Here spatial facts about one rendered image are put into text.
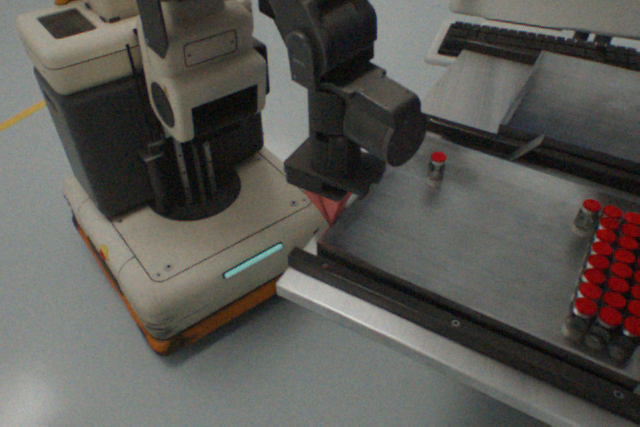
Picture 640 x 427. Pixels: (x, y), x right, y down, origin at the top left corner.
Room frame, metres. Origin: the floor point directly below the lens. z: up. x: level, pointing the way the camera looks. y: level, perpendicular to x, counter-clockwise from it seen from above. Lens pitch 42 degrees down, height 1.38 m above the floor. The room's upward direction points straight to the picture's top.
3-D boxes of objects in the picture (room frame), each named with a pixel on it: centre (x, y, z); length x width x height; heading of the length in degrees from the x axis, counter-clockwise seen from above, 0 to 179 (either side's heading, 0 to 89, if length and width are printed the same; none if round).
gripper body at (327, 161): (0.49, -0.02, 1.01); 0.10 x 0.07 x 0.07; 60
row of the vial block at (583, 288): (0.40, -0.30, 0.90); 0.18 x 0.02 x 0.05; 150
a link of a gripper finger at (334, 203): (0.49, -0.01, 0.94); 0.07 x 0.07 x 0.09; 60
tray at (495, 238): (0.46, -0.21, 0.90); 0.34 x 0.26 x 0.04; 60
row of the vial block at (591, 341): (0.39, -0.32, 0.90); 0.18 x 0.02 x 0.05; 150
